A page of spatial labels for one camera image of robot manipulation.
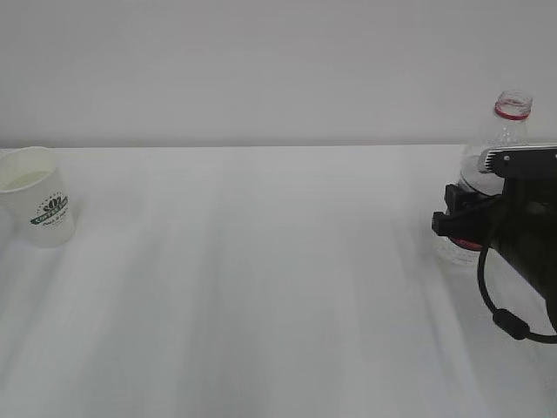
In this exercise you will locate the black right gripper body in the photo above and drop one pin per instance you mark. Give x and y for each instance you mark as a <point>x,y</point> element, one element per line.
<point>527,237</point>

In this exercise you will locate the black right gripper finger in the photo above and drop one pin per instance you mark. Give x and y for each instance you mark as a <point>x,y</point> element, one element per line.
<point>460,201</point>
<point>475,225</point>

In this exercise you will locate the clear plastic water bottle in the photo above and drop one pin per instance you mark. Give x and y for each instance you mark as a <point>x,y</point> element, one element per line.
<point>507,125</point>

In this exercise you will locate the white paper coffee cup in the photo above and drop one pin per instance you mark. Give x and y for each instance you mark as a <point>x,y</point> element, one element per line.
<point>34,194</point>

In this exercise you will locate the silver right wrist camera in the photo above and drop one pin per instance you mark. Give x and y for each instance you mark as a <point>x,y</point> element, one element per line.
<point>519,162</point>

